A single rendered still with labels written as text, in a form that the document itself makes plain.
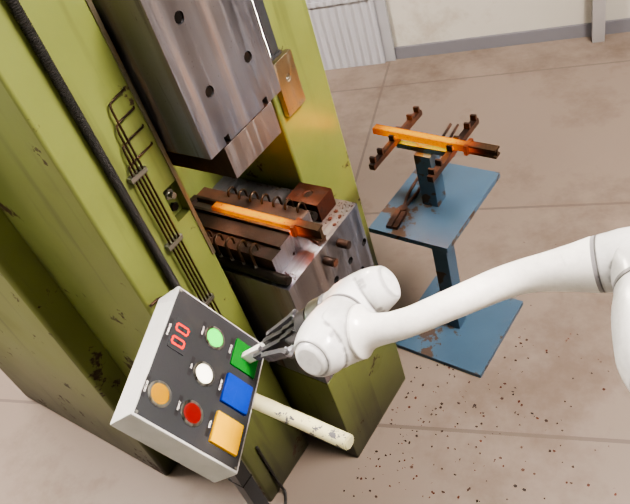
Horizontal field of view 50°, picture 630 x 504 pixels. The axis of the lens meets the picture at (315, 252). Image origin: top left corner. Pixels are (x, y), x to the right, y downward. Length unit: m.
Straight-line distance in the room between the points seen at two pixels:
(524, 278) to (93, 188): 0.93
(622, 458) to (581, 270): 1.39
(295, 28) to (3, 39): 0.90
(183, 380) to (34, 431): 1.86
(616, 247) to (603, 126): 2.62
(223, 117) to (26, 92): 0.44
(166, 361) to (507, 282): 0.72
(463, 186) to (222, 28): 1.13
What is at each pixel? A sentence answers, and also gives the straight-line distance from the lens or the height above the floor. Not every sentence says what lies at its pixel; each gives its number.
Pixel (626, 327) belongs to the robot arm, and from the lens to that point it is 1.09.
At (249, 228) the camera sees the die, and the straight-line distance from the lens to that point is 2.00.
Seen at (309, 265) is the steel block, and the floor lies 0.91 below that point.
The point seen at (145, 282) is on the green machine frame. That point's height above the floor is 1.14.
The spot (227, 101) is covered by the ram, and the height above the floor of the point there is 1.45.
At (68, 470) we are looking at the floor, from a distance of 3.08.
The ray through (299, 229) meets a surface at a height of 1.00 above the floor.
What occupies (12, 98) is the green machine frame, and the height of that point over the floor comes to 1.69.
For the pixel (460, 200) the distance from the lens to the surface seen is 2.37.
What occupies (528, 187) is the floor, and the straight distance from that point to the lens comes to 3.45.
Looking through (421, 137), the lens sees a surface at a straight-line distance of 2.22.
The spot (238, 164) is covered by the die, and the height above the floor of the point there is 1.30.
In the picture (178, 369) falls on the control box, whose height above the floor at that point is 1.14.
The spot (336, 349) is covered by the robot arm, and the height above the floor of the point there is 1.28.
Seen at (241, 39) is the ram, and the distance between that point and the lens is 1.67.
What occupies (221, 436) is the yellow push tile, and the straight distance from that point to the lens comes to 1.51.
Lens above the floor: 2.21
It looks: 41 degrees down
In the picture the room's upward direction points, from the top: 20 degrees counter-clockwise
